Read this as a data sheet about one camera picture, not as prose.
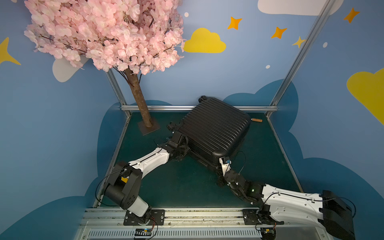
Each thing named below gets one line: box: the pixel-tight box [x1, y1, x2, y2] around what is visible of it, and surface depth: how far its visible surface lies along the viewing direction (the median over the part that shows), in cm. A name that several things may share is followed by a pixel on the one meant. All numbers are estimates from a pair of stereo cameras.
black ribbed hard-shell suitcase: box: [166, 96, 251, 170], surface depth 86 cm
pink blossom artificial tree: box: [24, 0, 185, 136], surface depth 53 cm
